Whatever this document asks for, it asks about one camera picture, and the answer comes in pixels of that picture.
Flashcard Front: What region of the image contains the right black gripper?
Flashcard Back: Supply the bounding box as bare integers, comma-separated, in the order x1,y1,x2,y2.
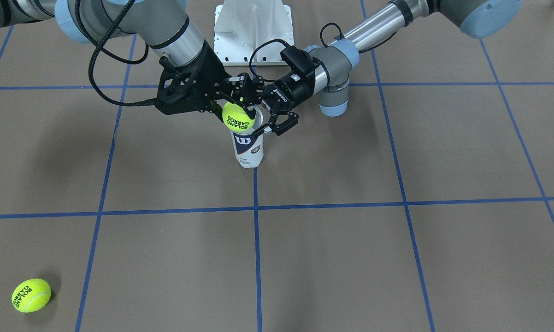
159,41,254,116

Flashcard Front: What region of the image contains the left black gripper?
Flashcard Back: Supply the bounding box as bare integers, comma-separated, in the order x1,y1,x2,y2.
229,73,315,136

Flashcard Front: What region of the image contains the yellow tennis ball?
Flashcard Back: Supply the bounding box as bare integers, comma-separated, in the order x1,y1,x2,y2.
11,278,52,313
222,102,255,134

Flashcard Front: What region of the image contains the white blue tennis ball can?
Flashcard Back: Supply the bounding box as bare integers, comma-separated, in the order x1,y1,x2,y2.
230,107,265,169

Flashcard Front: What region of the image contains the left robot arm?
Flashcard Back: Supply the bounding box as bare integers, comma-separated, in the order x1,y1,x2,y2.
224,0,522,138

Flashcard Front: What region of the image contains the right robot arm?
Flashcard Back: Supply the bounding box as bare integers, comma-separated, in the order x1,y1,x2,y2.
0,0,255,118

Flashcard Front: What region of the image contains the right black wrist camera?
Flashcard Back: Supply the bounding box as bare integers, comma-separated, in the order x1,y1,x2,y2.
154,69,212,115

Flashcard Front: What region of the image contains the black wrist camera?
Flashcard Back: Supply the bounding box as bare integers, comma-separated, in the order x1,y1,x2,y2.
280,45,317,80
154,69,212,115

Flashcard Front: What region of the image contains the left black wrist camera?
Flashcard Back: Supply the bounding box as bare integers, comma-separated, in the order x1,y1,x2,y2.
280,45,317,80

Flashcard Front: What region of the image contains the white pedestal base plate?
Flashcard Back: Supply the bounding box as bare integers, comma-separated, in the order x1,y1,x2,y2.
213,0,294,66

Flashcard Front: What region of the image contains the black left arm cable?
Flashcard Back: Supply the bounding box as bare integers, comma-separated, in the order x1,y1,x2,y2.
248,23,397,79

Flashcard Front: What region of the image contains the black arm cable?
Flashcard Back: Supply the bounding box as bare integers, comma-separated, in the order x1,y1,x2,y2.
248,23,397,79
74,0,167,107

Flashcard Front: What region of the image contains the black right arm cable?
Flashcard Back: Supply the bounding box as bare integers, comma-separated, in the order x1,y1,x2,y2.
74,0,167,107

